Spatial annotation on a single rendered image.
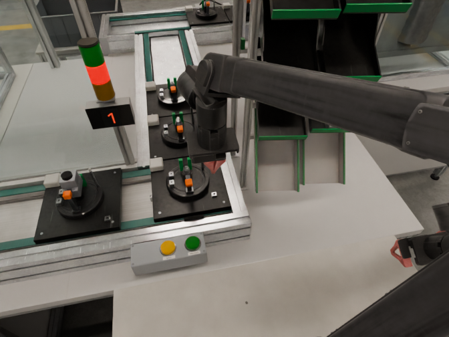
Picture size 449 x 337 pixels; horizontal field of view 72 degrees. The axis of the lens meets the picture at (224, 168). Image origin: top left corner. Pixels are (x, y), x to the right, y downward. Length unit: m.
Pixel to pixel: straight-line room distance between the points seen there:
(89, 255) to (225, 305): 0.42
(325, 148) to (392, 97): 0.72
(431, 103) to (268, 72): 0.21
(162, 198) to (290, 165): 0.42
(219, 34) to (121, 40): 0.57
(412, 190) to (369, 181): 1.34
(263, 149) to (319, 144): 0.18
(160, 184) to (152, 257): 0.26
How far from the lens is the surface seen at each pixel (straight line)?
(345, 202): 1.19
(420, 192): 2.63
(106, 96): 0.91
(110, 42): 2.03
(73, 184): 0.99
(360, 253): 1.10
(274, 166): 0.99
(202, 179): 1.01
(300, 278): 1.00
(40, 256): 1.03
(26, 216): 1.20
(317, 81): 0.39
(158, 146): 1.17
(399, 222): 1.22
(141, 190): 1.11
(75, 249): 1.00
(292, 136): 0.85
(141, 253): 0.93
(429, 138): 0.29
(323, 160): 1.04
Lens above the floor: 1.76
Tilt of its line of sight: 48 degrees down
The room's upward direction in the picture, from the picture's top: straight up
